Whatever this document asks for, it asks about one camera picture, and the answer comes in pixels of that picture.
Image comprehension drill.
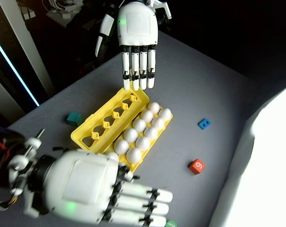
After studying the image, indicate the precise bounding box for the grey table cloth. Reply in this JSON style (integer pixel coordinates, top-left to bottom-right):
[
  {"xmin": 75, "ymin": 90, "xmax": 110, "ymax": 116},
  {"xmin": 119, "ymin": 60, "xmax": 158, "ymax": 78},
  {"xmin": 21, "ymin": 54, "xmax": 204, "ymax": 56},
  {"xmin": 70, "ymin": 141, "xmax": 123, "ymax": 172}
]
[{"xmin": 0, "ymin": 30, "xmax": 286, "ymax": 227}]

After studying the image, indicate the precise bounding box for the blue block with two holes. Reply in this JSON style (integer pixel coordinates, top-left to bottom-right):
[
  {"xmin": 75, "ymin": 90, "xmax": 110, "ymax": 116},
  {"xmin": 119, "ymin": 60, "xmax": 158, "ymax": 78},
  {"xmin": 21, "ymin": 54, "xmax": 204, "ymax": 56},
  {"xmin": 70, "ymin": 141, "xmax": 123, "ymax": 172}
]
[{"xmin": 197, "ymin": 118, "xmax": 212, "ymax": 131}]

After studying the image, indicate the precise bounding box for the yellow egg carton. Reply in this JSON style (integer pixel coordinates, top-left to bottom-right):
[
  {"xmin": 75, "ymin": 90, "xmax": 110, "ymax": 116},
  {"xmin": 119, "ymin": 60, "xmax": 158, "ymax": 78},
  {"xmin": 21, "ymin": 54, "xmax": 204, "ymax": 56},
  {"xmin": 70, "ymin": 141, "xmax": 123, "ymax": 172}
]
[{"xmin": 70, "ymin": 87, "xmax": 174, "ymax": 173}]

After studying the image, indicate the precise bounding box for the red cube with number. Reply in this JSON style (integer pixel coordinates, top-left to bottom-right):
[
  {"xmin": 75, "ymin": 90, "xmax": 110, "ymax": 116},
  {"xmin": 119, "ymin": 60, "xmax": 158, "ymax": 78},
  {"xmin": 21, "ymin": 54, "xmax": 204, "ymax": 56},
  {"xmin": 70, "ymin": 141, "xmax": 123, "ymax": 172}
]
[{"xmin": 188, "ymin": 158, "xmax": 206, "ymax": 175}]

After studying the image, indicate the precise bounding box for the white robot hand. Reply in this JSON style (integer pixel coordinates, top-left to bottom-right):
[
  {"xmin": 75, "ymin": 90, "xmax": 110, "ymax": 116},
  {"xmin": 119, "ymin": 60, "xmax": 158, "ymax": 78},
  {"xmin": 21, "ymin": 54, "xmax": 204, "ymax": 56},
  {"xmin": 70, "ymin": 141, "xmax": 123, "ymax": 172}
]
[
  {"xmin": 41, "ymin": 150, "xmax": 174, "ymax": 227},
  {"xmin": 95, "ymin": 1, "xmax": 159, "ymax": 92}
]

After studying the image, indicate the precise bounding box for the teal toy cube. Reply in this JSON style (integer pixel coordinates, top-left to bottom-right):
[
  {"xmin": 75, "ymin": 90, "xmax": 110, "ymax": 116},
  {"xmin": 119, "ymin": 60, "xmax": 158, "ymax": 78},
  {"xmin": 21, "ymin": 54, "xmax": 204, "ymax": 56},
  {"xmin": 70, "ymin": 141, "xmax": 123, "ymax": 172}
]
[{"xmin": 66, "ymin": 112, "xmax": 82, "ymax": 127}]

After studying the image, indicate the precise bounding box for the glowing light strip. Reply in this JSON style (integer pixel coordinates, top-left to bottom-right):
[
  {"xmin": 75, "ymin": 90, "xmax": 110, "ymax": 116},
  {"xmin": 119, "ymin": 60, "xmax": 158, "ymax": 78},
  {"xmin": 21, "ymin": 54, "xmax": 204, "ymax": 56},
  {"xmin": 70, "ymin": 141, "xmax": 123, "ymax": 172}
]
[{"xmin": 0, "ymin": 32, "xmax": 40, "ymax": 107}]

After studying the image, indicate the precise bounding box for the white upright post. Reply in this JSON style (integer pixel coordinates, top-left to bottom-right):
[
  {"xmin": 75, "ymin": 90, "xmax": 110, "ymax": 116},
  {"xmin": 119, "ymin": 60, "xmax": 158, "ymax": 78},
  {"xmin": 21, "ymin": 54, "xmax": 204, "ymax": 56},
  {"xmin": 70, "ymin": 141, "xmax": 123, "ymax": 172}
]
[{"xmin": 0, "ymin": 0, "xmax": 56, "ymax": 96}]

